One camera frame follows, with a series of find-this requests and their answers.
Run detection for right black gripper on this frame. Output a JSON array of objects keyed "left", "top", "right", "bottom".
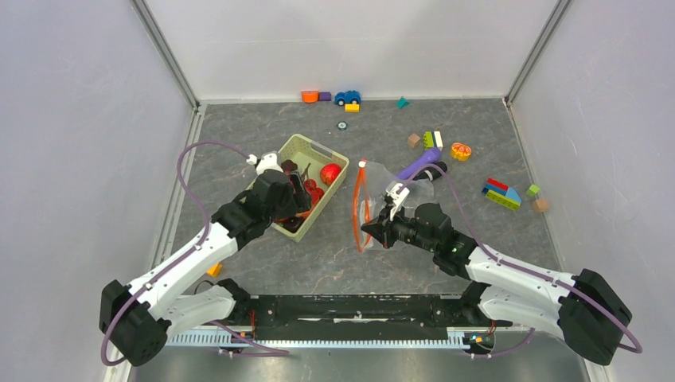
[{"left": 361, "top": 202, "right": 437, "bottom": 254}]

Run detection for clear orange zip top bag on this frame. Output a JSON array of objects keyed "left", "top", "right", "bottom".
[{"left": 352, "top": 158, "right": 399, "bottom": 253}]

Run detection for light green plastic basket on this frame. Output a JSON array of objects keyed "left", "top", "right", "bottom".
[{"left": 272, "top": 134, "right": 349, "bottom": 243}]

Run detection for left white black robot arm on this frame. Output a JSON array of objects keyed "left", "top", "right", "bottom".
[{"left": 99, "top": 169, "right": 311, "bottom": 366}]

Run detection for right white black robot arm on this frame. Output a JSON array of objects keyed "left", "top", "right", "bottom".
[{"left": 357, "top": 203, "right": 632, "bottom": 366}]

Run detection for red toy apple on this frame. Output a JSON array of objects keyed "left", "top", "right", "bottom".
[{"left": 319, "top": 163, "right": 342, "bottom": 186}]

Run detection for black microphone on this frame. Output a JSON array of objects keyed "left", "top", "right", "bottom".
[{"left": 413, "top": 162, "right": 447, "bottom": 181}]

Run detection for dark purple toy mangosteen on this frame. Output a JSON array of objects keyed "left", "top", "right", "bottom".
[{"left": 280, "top": 216, "right": 306, "bottom": 233}]

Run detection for purple flashlight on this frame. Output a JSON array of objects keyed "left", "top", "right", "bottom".
[{"left": 396, "top": 146, "right": 442, "bottom": 181}]

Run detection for brown wooden cube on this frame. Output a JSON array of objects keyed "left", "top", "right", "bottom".
[{"left": 407, "top": 134, "right": 422, "bottom": 148}]

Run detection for green white toy bricks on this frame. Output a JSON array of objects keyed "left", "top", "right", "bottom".
[{"left": 423, "top": 131, "right": 443, "bottom": 150}]

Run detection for dark brown toy fruit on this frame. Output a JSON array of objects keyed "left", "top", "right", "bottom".
[{"left": 280, "top": 160, "right": 298, "bottom": 174}]

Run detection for orange yellow round toy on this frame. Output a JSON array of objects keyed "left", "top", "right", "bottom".
[{"left": 450, "top": 142, "right": 472, "bottom": 162}]

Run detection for yellow toy brick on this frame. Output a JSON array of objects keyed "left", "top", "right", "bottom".
[{"left": 344, "top": 103, "right": 360, "bottom": 113}]

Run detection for multicolour brick stack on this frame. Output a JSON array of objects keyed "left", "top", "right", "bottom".
[{"left": 482, "top": 177, "right": 522, "bottom": 210}]

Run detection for teal triangular block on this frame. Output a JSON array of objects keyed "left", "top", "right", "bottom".
[{"left": 396, "top": 97, "right": 410, "bottom": 109}]

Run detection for blue toy car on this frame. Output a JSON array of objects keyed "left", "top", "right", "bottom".
[{"left": 334, "top": 90, "right": 361, "bottom": 107}]

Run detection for orange half round block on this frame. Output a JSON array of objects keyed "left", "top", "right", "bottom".
[{"left": 300, "top": 90, "right": 320, "bottom": 103}]

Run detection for small green cube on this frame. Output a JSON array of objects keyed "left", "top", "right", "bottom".
[{"left": 526, "top": 184, "right": 540, "bottom": 197}]

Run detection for tan wooden cube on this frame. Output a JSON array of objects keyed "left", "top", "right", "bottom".
[{"left": 532, "top": 198, "right": 550, "bottom": 213}]

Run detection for yellow orange wedge block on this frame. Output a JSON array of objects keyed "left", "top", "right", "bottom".
[{"left": 206, "top": 263, "right": 223, "bottom": 278}]

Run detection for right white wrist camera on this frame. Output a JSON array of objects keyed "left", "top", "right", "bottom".
[{"left": 384, "top": 181, "right": 410, "bottom": 212}]

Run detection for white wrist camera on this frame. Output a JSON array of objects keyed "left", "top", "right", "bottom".
[
  {"left": 384, "top": 181, "right": 410, "bottom": 212},
  {"left": 246, "top": 151, "right": 283, "bottom": 176}
]

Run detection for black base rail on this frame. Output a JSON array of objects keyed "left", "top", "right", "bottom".
[{"left": 200, "top": 282, "right": 513, "bottom": 344}]

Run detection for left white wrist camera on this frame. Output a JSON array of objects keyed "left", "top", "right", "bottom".
[{"left": 246, "top": 151, "right": 283, "bottom": 176}]

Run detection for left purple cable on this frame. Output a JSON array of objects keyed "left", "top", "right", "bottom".
[{"left": 99, "top": 140, "right": 291, "bottom": 368}]

